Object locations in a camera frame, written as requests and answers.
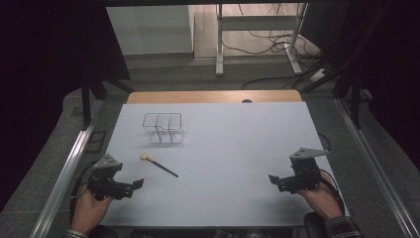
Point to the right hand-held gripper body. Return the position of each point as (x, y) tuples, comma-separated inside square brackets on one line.
[(303, 175)]

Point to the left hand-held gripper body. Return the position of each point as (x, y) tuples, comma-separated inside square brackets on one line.
[(105, 185)]

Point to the clear acrylic organizer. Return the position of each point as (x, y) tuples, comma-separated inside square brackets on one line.
[(162, 129)]

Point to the person's left hand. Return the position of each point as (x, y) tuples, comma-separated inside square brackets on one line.
[(87, 211)]

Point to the person's right hand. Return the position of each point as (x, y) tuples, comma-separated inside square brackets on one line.
[(322, 201)]

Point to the black floor plate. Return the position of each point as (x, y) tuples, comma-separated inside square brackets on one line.
[(95, 141)]

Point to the black chair armrest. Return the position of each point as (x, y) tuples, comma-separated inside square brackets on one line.
[(315, 226)]

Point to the white tabletop board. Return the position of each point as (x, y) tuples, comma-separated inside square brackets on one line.
[(224, 158)]

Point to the black metal stand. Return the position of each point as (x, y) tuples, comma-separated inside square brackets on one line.
[(356, 99), (86, 102)]

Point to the white power strip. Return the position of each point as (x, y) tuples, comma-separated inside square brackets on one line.
[(318, 75)]

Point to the wooden table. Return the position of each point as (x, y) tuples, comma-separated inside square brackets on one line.
[(198, 96)]

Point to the black curtain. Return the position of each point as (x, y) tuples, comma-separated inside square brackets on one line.
[(43, 82), (399, 66)]

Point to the white panel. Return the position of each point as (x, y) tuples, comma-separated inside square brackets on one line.
[(148, 29)]

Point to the aluminium rail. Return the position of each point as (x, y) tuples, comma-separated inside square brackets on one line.
[(66, 172), (376, 162)]

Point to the white metal desk frame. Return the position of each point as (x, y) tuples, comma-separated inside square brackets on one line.
[(219, 43)]

